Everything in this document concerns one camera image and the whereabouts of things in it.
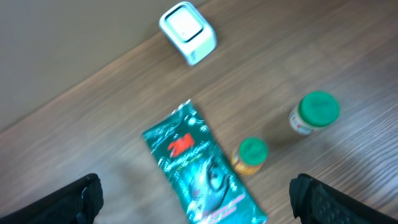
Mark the sriracha bottle green cap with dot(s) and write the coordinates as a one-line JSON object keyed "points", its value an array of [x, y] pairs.
{"points": [[249, 156]]}

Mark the white barcode scanner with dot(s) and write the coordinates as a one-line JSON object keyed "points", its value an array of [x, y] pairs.
{"points": [[189, 31]]}

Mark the green lid jar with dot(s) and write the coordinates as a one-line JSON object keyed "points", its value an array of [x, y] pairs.
{"points": [[314, 111]]}

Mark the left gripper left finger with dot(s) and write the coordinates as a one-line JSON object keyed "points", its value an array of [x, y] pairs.
{"points": [[76, 203]]}

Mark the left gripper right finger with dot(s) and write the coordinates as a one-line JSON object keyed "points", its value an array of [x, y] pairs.
{"points": [[315, 202]]}

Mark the green 3M gloves packet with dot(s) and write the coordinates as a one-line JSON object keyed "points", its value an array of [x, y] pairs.
{"points": [[199, 173]]}

